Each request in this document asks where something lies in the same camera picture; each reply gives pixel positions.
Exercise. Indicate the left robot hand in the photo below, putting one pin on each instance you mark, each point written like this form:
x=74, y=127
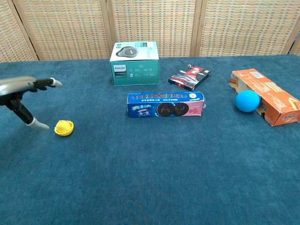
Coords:
x=16, y=87

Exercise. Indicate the yellow eggshell cup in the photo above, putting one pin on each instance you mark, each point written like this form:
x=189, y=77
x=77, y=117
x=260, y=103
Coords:
x=68, y=131

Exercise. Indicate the green white Philips box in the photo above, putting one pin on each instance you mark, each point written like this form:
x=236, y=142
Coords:
x=136, y=70

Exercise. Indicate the woven rattan folding screen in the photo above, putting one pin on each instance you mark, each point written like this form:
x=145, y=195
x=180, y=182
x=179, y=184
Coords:
x=150, y=25

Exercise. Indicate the blue Oreo cookie box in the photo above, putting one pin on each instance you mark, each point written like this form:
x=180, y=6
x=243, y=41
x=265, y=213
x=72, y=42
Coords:
x=164, y=105

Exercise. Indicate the teal carpet table cover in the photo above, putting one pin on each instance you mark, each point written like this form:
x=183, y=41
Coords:
x=150, y=164

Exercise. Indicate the black red small box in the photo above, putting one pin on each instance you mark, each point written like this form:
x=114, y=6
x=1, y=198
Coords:
x=189, y=77

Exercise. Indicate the blue ball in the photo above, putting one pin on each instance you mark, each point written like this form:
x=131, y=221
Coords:
x=247, y=100

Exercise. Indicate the orange snack box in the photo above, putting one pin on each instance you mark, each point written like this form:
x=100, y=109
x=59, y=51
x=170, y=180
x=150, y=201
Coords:
x=269, y=93

